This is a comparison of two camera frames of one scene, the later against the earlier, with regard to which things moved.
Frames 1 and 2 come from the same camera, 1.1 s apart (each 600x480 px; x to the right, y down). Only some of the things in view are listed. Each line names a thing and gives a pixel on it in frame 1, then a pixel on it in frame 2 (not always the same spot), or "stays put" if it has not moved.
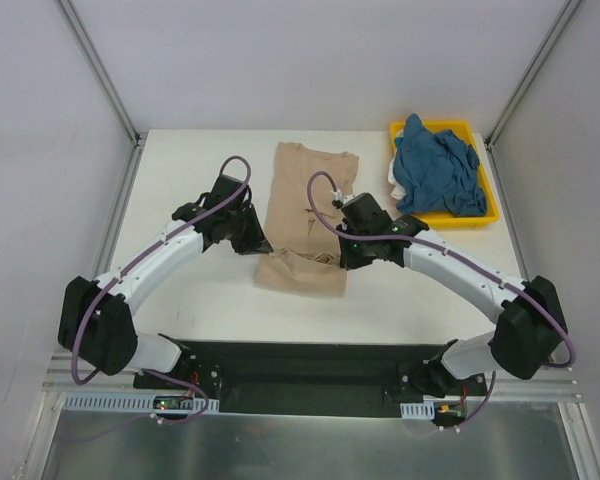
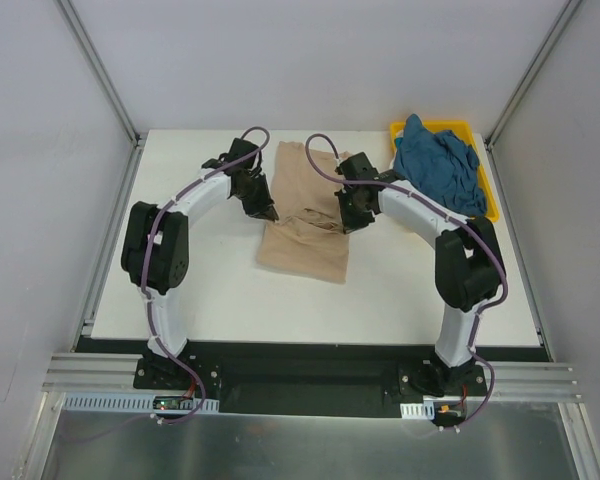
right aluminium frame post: (533, 71) stays put
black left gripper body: (247, 230) → (256, 198)
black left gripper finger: (253, 238) → (251, 187)
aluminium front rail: (556, 384) stays put
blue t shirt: (438, 172) stays put
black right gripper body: (353, 255) → (348, 213)
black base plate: (305, 377) stays put
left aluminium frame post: (102, 72) stays put
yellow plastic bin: (461, 129) stays put
